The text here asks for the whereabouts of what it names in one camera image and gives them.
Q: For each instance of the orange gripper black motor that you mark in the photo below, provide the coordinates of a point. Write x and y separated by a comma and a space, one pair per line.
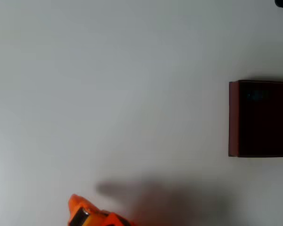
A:
81, 213

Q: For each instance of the dark red open box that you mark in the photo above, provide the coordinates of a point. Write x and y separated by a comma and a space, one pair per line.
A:
261, 120

